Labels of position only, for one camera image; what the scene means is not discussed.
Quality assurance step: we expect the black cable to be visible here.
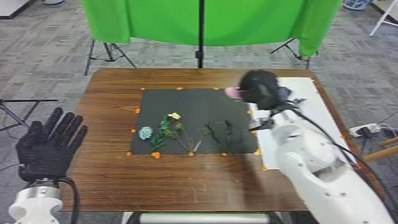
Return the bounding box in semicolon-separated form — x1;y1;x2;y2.
283;101;398;221
56;176;82;224

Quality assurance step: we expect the blue flower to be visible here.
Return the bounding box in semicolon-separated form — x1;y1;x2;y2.
137;126;155;141

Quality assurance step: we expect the leafy green sprig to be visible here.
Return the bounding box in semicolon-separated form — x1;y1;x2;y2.
150;114;175;152

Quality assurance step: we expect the thin green sprig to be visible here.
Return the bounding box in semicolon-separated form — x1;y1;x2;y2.
203;121;228;153
223;120;237;152

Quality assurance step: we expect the yellow flower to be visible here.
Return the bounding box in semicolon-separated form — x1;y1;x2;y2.
166;112;198;153

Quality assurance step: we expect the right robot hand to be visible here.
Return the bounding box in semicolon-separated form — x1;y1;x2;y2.
237;69;294;110

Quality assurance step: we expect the black folding stand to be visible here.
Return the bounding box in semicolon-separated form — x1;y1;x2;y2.
0;97;61;133

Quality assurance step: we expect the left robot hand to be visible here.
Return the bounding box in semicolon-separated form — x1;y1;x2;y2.
15;107;91;183

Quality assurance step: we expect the white power strip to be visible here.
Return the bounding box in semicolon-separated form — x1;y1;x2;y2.
347;122;383;138

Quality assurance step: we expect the black stand pole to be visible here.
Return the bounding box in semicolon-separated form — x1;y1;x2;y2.
194;0;208;69

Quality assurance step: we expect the dark mat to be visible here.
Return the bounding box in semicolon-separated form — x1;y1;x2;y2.
129;87;262;156

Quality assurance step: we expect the pale grey bar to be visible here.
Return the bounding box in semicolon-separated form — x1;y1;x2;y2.
127;212;276;224

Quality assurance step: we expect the pink flower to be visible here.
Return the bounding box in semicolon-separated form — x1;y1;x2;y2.
224;86;246;101

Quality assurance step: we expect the black tripod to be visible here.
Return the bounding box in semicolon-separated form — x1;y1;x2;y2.
269;37;315;70
82;38;139;76

